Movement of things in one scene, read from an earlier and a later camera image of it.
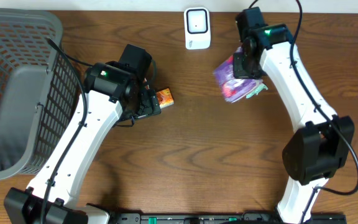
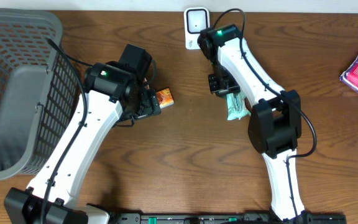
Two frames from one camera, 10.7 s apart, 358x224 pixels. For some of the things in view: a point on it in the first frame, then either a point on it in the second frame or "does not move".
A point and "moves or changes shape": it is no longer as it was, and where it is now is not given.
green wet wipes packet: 256,90 moves or changes shape
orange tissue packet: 165,98 does not move
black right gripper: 238,71 to 214,86
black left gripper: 150,104 does not move
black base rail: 222,218 does not move
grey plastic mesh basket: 30,91 does not move
